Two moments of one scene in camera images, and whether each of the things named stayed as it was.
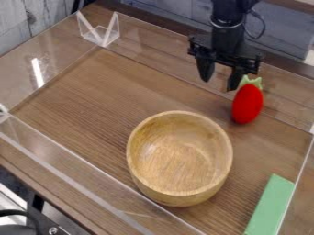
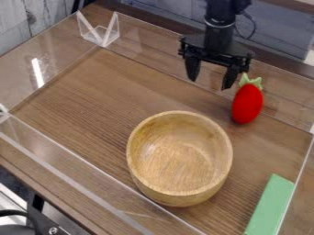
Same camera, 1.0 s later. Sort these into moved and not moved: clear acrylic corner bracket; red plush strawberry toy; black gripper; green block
Moved: black gripper
Not moved: red plush strawberry toy; clear acrylic corner bracket; green block
